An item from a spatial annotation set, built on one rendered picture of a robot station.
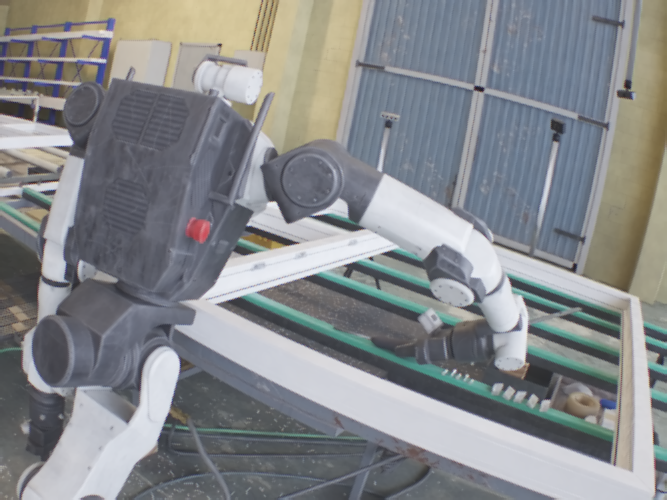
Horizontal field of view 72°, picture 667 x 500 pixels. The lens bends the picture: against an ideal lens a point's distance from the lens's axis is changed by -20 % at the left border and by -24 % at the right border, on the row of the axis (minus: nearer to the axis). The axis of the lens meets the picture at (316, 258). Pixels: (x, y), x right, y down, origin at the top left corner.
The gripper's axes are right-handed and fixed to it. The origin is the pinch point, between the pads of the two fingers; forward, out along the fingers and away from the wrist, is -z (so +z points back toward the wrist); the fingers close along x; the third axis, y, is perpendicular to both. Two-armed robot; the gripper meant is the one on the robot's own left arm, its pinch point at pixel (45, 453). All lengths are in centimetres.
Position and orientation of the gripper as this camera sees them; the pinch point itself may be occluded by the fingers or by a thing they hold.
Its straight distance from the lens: 131.7
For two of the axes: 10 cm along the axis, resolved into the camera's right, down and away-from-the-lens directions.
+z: 2.8, -9.4, -2.0
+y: -9.3, -3.1, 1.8
